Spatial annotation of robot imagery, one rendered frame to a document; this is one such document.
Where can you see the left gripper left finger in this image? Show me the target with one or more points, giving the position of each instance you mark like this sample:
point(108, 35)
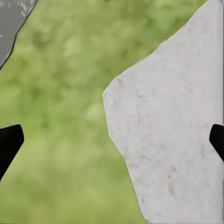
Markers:
point(11, 139)

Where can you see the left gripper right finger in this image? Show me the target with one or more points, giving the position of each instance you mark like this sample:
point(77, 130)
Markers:
point(217, 139)

